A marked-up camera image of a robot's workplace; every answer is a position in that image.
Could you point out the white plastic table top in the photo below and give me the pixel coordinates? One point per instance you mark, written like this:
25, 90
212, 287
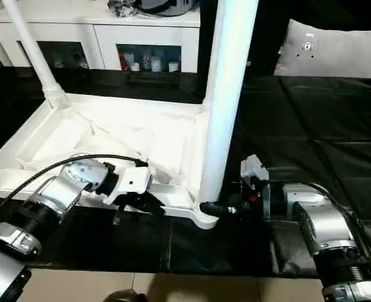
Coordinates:
109, 138

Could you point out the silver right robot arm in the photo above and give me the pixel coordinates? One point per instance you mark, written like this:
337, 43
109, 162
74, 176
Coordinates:
324, 220

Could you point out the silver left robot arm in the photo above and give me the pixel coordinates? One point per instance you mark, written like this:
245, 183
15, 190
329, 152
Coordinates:
53, 201

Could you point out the black table mat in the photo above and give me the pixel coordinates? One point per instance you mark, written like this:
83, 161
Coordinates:
324, 138

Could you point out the black cabinet with yellow label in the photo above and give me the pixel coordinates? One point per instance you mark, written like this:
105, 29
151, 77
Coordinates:
267, 31

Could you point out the grey cushion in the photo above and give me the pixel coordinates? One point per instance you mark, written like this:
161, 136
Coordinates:
336, 50

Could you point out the white glass-door cabinet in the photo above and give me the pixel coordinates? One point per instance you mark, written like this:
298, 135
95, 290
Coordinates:
97, 34

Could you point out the black gear on cabinet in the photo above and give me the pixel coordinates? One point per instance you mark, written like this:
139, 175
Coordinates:
154, 6

